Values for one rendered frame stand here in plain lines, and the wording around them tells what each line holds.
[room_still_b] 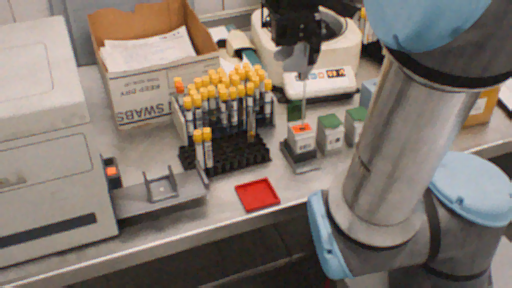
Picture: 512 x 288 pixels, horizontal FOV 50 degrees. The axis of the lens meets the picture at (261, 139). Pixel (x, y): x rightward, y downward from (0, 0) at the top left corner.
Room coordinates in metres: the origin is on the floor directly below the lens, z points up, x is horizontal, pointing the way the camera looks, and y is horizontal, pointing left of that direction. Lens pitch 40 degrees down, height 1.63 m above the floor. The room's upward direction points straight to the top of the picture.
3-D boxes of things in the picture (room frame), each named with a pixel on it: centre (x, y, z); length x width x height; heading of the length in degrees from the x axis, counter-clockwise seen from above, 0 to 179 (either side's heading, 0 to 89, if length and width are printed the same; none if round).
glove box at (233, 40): (1.16, 0.07, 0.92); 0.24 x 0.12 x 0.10; 22
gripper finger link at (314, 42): (0.82, -0.08, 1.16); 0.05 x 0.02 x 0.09; 20
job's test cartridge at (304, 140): (0.85, -0.08, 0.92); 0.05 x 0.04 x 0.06; 20
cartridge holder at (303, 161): (0.85, -0.08, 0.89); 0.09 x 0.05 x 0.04; 20
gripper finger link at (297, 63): (0.82, -0.06, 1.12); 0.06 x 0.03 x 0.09; 110
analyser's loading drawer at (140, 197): (0.71, 0.20, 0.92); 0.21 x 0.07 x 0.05; 112
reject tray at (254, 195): (0.74, 0.01, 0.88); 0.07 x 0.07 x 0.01; 22
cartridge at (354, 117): (0.91, -0.20, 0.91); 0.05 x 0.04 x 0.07; 22
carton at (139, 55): (1.11, 0.25, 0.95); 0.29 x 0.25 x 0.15; 22
